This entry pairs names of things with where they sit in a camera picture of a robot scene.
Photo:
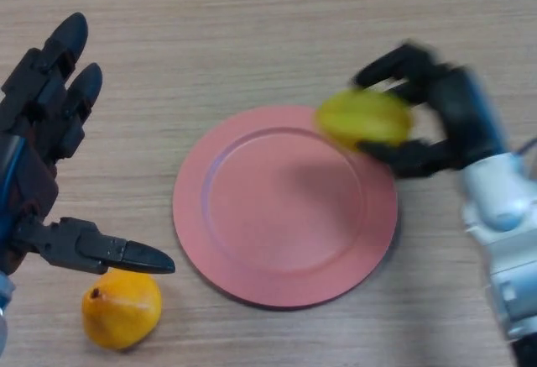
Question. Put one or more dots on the pink round plate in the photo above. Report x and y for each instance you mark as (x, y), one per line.
(272, 216)

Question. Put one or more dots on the yellow starfruit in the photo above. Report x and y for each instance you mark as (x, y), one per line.
(365, 117)

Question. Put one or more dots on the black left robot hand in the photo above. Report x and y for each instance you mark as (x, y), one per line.
(67, 245)

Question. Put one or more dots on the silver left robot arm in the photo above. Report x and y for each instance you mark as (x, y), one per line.
(4, 304)

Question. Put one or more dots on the orange pear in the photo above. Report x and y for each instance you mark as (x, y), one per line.
(121, 312)

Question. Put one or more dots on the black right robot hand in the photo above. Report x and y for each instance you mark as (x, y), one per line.
(465, 119)

